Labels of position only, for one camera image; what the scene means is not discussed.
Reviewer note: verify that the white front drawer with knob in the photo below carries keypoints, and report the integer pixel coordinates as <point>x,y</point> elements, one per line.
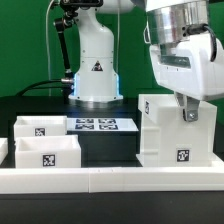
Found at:
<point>48,152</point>

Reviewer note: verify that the white drawer cabinet box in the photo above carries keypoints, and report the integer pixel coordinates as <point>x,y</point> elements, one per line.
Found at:
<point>167,140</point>

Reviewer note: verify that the white left rail wall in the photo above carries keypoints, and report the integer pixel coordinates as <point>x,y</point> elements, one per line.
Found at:
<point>3,149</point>

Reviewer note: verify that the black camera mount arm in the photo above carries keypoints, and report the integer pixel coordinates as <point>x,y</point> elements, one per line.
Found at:
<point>70,8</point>

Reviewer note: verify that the marker tag sheet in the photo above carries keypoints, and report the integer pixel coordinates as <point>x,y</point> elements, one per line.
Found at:
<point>101,124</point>

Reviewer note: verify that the white rail wall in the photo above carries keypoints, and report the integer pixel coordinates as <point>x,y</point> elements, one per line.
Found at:
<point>97,180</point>
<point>3,149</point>

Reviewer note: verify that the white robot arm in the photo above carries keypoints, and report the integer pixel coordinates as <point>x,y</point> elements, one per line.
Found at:
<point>90,45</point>

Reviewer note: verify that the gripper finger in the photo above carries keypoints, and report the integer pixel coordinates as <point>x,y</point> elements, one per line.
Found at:
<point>179,98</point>
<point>190,109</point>

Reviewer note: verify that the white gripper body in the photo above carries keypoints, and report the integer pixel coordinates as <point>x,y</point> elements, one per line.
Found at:
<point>193,74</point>

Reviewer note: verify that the white front rail wall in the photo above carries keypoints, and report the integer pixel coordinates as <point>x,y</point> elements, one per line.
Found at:
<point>97,180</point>

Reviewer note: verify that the white rear drawer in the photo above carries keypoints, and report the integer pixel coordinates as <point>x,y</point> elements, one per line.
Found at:
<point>32,126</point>

